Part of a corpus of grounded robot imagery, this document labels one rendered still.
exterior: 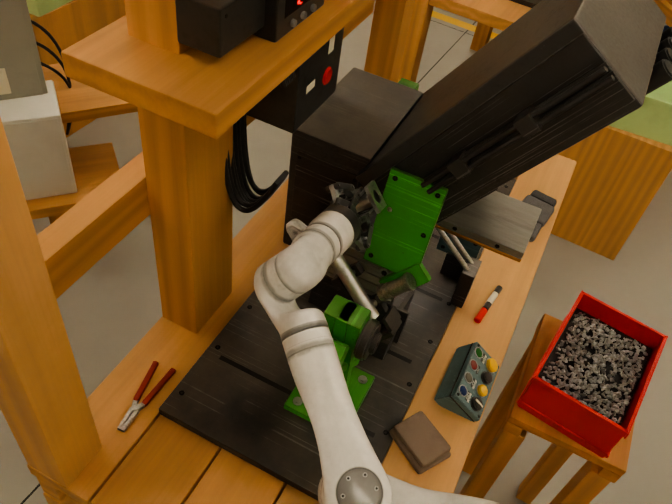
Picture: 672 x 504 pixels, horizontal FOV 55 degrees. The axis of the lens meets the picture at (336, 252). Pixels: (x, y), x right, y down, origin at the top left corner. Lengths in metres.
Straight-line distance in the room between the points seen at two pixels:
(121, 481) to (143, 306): 1.41
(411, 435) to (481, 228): 0.45
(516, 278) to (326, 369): 0.85
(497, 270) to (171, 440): 0.86
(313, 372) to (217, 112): 0.36
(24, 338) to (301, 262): 0.38
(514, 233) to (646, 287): 1.87
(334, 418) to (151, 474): 0.49
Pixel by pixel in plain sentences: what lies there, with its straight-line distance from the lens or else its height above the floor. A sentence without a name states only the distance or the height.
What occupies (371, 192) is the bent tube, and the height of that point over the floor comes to 1.26.
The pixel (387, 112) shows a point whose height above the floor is 1.24.
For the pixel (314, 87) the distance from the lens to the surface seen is 1.15.
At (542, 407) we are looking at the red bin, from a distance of 1.50.
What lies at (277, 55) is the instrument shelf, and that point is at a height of 1.54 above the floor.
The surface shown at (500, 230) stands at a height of 1.13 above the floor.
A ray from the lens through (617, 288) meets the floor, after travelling 3.13.
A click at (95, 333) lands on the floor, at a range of 2.55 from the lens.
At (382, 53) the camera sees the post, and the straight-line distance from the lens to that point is 2.00.
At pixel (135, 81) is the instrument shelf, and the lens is 0.90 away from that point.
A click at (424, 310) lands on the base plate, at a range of 1.48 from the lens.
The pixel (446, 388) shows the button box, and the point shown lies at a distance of 1.34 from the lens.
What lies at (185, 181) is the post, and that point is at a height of 1.31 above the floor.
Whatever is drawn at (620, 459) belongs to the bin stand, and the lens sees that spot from 1.57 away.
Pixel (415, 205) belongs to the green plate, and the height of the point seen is 1.22.
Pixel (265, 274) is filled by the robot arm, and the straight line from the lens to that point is 0.93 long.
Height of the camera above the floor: 2.02
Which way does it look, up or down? 46 degrees down
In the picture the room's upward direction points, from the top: 10 degrees clockwise
